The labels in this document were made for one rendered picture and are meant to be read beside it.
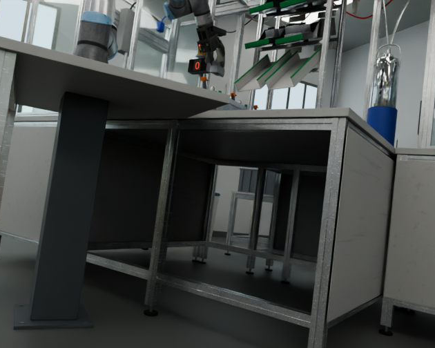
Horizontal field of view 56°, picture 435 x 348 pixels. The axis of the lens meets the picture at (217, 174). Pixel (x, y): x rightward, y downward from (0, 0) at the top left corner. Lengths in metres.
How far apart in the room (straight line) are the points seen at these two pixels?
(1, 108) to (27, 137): 1.42
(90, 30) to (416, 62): 5.08
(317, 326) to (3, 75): 1.18
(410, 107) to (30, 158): 4.82
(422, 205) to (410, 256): 0.23
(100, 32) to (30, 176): 1.13
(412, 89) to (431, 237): 4.23
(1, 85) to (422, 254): 1.74
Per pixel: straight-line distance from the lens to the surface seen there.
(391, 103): 2.45
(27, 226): 2.52
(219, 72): 1.97
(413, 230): 2.04
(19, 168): 2.65
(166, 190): 1.73
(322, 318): 1.40
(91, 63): 1.24
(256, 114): 1.53
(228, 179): 5.80
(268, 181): 3.83
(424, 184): 2.05
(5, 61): 1.25
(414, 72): 6.18
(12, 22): 5.40
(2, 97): 1.22
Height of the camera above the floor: 0.51
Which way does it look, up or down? 4 degrees up
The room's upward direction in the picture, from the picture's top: 7 degrees clockwise
